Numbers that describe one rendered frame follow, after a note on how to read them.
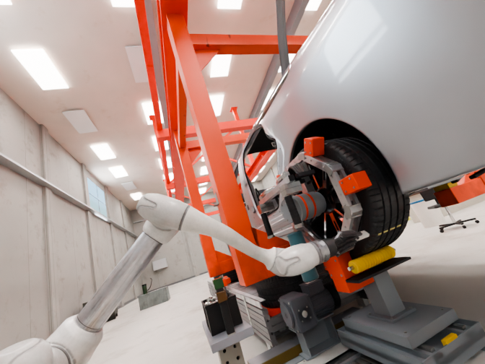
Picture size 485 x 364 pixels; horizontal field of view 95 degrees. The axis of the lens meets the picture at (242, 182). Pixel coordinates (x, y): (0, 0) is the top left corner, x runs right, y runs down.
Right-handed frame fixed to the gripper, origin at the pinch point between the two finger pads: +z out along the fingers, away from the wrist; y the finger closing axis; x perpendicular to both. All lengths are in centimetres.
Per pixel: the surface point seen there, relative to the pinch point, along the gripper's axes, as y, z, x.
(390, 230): -1.0, 15.7, -2.5
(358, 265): -13.1, -2.4, -3.9
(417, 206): -204, 413, 180
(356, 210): 11.5, -1.7, 3.5
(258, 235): -35, -22, 58
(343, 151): 31.5, 5.1, 21.8
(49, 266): -378, -404, 560
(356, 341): -57, -2, -13
